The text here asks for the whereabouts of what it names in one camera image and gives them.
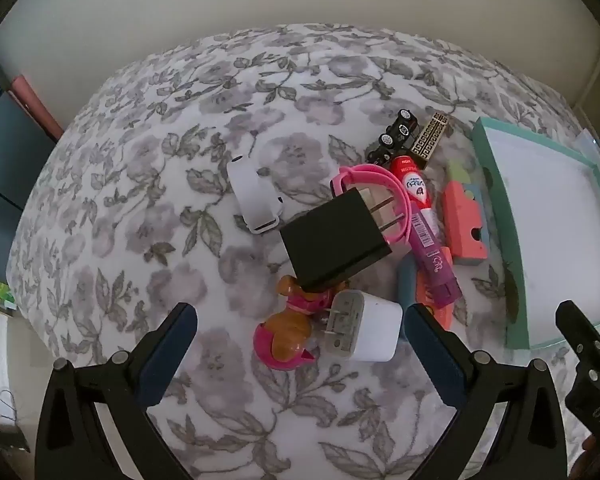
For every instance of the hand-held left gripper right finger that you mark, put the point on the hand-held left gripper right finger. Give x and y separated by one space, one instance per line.
437 360

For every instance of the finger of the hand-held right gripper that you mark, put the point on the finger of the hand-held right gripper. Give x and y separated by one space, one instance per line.
585 345

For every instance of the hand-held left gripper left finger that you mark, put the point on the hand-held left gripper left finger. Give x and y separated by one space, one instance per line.
165 360

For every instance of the white charger plug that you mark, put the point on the white charger plug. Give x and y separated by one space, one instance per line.
375 330

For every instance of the purple pink tube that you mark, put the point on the purple pink tube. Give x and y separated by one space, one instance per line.
437 265

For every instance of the teal box with white inside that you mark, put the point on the teal box with white inside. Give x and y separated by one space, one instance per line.
545 235

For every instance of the brown and pink toy dog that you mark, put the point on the brown and pink toy dog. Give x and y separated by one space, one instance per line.
285 332

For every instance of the coral foam block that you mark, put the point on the coral foam block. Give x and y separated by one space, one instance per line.
460 225

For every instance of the black charger plug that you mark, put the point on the black charger plug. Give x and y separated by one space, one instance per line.
330 245

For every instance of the red and silver tube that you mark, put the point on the red and silver tube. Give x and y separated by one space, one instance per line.
407 182

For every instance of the pink wristband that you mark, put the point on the pink wristband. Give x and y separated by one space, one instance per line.
365 172

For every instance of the gold black patterned lighter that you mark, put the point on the gold black patterned lighter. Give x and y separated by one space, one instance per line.
429 141

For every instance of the black toy truck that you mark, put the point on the black toy truck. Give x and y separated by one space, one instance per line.
397 132

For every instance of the orange plastic toy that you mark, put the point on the orange plastic toy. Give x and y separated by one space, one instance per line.
422 285

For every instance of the grey blue plastic piece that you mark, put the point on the grey blue plastic piece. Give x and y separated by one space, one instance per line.
407 277

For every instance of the white plastic container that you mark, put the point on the white plastic container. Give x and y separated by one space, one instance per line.
590 142

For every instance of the floral printed blanket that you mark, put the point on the floral printed blanket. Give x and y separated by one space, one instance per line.
180 110

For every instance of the dark cabinet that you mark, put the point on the dark cabinet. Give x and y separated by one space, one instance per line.
0 170

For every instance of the pink bar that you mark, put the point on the pink bar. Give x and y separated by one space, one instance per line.
32 105

